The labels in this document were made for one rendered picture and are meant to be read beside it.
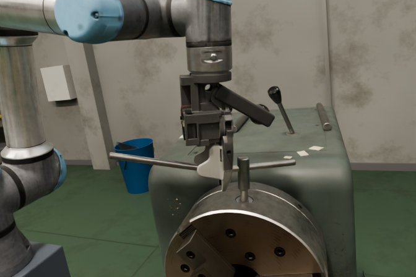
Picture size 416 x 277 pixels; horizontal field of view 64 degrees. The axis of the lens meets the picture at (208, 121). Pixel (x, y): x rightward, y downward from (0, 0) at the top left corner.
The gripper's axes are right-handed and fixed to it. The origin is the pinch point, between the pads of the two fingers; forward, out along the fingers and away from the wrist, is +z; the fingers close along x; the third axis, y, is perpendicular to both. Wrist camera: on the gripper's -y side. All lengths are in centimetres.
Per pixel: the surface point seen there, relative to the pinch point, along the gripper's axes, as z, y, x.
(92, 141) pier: 114, 108, -408
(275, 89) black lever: -12.1, -17.9, -22.9
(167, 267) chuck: 18.6, 11.9, -2.4
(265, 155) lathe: 2.2, -12.9, -16.0
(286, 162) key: -2.5, -11.4, 0.5
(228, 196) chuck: 4.5, -0.9, -2.3
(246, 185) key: 0.9, -3.6, 1.0
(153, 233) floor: 140, 25, -204
